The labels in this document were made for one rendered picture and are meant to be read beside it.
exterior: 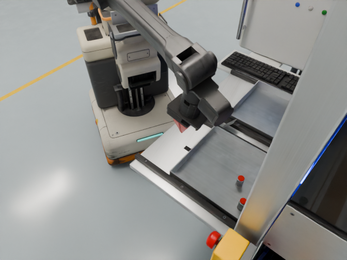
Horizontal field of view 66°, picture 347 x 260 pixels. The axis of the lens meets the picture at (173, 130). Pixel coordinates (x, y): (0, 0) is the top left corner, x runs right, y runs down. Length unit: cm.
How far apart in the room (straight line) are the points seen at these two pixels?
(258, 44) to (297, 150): 121
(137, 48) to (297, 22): 78
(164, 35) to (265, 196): 39
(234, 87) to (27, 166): 160
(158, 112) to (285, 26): 98
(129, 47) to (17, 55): 215
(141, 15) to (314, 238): 58
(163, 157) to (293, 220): 52
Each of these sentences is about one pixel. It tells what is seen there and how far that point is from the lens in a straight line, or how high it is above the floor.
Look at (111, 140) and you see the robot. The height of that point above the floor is 28.
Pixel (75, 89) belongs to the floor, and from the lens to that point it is 273.
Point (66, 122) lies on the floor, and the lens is 243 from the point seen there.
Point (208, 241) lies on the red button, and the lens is 68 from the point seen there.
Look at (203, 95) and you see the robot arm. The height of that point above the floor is 127.
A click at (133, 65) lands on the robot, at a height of 80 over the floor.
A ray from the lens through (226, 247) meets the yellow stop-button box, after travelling 65.
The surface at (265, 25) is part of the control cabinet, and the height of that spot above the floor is 97.
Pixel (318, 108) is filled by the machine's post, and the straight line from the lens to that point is 37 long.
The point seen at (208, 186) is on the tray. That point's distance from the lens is 88.
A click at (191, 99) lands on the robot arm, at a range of 63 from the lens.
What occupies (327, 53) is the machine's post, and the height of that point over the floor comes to 149.
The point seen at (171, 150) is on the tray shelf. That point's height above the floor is 88.
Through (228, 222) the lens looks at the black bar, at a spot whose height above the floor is 90.
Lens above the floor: 164
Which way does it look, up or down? 48 degrees down
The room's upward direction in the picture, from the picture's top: straight up
